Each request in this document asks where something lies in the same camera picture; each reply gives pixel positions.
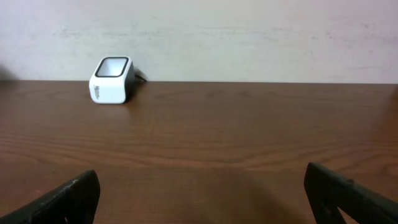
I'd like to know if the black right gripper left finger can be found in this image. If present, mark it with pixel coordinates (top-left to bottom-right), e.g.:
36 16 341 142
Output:
1 170 100 224

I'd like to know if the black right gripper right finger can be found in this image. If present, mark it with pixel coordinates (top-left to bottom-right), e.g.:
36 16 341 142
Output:
304 162 397 224

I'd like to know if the white barcode scanner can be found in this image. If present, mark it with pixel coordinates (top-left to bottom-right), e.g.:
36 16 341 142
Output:
88 56 147 104

